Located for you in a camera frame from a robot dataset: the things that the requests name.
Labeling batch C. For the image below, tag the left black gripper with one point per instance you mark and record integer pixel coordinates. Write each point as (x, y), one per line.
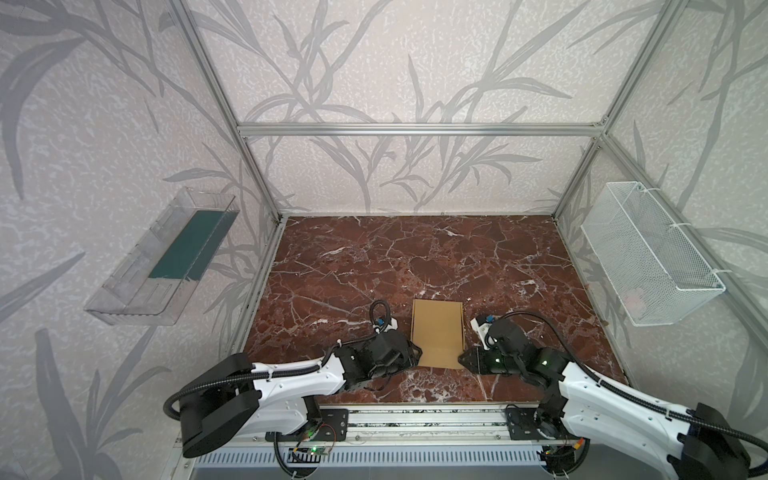
(405, 352)

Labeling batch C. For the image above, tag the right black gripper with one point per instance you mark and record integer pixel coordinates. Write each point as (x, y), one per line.
(472, 358)

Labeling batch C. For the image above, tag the brown cardboard box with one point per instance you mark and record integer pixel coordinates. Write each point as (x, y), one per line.
(437, 329)

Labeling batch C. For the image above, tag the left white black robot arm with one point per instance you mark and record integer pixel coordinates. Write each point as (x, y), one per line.
(237, 397)

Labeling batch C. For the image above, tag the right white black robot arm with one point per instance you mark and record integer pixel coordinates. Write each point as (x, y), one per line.
(711, 449)

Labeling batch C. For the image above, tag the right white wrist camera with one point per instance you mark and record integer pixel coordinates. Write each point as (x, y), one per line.
(481, 326)

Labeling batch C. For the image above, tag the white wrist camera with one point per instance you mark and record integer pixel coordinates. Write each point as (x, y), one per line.
(381, 325)
(481, 326)

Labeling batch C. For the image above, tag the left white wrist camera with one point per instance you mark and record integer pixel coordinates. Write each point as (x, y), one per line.
(381, 325)

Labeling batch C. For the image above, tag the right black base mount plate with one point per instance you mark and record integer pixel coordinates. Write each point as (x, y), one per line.
(532, 423)

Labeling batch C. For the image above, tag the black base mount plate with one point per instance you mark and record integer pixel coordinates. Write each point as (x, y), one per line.
(532, 423)
(325, 424)

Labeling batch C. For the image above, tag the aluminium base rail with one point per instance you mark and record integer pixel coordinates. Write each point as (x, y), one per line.
(420, 423)

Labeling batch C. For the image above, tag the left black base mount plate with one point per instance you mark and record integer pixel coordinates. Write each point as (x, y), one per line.
(325, 424)

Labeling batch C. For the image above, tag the white wire mesh basket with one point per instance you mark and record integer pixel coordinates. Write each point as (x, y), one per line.
(659, 276)

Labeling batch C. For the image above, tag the clear plastic wall bin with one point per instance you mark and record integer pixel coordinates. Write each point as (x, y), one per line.
(155, 281)

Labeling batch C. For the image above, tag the aluminium cage frame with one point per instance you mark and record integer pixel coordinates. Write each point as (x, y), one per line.
(600, 133)

